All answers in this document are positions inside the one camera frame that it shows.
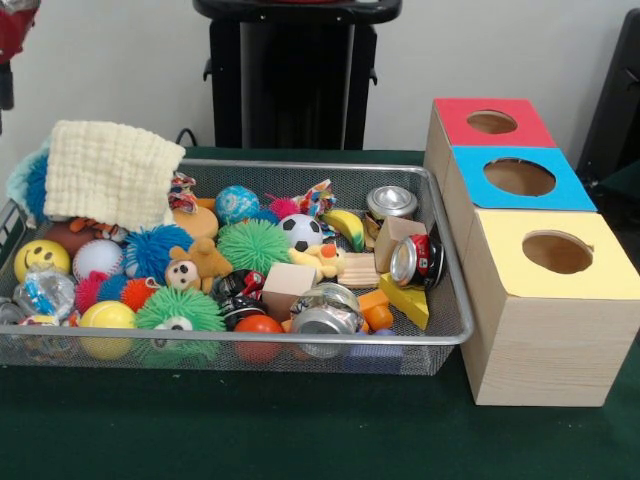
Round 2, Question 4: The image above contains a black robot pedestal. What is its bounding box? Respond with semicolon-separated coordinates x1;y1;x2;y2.
193;0;403;151

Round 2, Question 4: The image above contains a yellow wedge block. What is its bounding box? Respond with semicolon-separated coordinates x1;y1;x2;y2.
378;272;431;332

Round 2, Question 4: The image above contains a yellow smiley face ball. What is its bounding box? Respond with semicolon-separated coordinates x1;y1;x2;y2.
13;239;73;285

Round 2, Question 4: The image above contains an orange red ball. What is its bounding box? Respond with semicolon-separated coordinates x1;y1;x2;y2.
232;314;286;363

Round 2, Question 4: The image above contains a black chair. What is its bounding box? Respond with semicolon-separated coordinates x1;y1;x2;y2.
578;8;640;201

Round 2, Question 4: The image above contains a wooden box with three holes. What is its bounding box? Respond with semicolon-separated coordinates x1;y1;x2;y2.
425;97;640;408

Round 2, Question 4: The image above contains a mint green cloth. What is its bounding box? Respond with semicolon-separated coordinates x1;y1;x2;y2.
5;146;51;229

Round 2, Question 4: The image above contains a blue spiky ball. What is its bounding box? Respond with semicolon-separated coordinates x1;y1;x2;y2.
124;224;197;284
24;152;51;223

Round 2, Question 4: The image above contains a clear mesh bin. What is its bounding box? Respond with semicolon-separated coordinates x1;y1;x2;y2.
0;155;476;376

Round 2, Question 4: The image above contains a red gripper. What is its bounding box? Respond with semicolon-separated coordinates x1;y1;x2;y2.
0;6;41;113

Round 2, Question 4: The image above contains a brown teddy bear toy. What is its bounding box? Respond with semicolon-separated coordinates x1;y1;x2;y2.
164;237;234;294

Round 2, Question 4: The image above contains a white baseball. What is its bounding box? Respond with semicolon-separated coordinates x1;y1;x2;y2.
72;238;126;283

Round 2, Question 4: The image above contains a crushed silver can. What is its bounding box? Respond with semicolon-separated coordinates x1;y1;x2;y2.
288;282;365;359

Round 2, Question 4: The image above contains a cream yellow cloth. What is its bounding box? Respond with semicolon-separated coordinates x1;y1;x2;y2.
43;121;188;233

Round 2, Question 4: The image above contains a black and white soccer ball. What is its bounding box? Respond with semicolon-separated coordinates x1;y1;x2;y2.
279;213;327;253

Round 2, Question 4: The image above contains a green spiky ball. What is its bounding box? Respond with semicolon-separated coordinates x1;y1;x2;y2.
217;219;294;277
134;287;228;334

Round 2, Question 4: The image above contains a crumpled clear plastic bottle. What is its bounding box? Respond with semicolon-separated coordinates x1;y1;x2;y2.
13;267;78;322

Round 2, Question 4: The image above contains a plain yellow ball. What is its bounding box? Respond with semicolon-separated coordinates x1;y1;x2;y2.
77;300;138;361

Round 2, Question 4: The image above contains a dark green table cloth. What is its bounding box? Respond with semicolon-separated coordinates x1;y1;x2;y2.
0;145;640;480

